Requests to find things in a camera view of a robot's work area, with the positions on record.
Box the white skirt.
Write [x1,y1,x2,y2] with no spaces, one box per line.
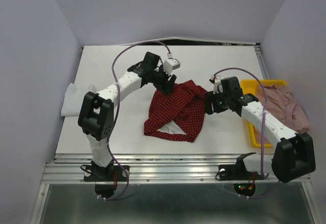
[61,83,96,117]

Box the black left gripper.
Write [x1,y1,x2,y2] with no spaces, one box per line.
[150,64,176,95]

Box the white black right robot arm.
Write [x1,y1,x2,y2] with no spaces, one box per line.
[205,76,316,183]

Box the pink skirt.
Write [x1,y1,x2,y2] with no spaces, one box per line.
[264,84,311,133]

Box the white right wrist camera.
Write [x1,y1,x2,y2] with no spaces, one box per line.
[209,75,223,94]

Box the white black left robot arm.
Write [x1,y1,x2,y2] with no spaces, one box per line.
[78,52,180,180]

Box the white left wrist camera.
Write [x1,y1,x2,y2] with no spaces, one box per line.
[163,58,181,75]

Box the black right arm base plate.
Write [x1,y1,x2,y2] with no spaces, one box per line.
[215,164,263,181]

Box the yellow plastic tray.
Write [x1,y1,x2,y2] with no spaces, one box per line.
[240,79,288,148]

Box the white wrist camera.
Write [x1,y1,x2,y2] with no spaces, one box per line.
[209,75,223,94]
[163,58,181,75]

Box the aluminium mounting rail frame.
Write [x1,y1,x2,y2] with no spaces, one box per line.
[30,42,319,224]

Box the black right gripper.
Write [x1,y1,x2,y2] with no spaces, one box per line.
[202,88,230,115]

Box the red polka dot skirt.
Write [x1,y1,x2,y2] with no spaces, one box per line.
[144,80,207,143]

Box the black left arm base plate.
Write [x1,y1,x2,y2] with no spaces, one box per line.
[80,164,127,182]

